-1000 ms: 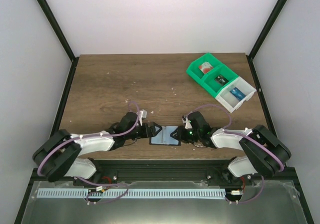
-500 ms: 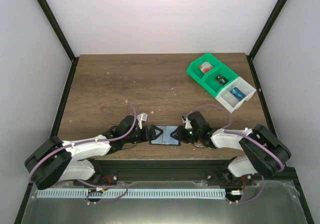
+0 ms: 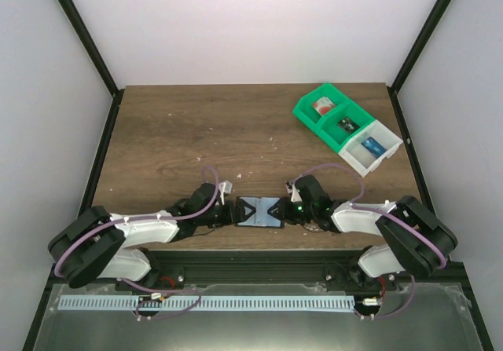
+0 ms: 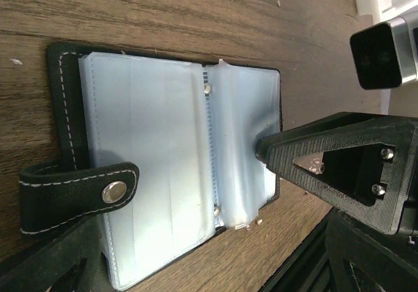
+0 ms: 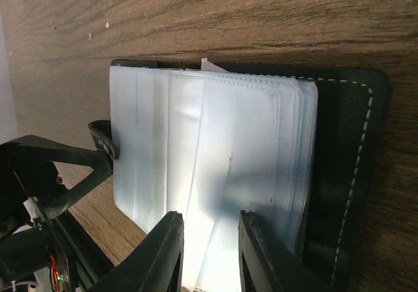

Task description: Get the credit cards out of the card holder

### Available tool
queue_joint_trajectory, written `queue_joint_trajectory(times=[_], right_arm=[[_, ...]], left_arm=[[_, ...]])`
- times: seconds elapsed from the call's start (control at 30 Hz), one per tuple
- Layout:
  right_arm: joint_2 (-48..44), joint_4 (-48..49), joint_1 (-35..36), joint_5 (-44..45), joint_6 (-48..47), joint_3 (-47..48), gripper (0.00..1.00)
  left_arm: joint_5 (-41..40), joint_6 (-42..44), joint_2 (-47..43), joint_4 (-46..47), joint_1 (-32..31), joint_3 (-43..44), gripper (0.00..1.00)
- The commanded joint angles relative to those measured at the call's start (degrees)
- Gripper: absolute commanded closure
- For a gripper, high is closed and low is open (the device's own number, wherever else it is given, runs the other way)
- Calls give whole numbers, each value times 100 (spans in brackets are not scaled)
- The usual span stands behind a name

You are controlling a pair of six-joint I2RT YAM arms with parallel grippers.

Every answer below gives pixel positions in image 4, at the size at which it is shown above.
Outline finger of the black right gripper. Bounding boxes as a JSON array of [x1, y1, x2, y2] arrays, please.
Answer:
[[255, 112, 417, 235]]

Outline black leather card holder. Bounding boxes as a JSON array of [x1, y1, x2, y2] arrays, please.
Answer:
[[19, 42, 282, 291]]

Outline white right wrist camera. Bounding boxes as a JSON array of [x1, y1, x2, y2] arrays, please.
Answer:
[[349, 11, 417, 90]]

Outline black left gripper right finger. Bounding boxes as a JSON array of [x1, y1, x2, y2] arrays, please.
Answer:
[[325, 212, 417, 291]]

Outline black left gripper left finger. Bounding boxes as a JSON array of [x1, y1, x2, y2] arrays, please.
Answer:
[[1, 218, 101, 291]]

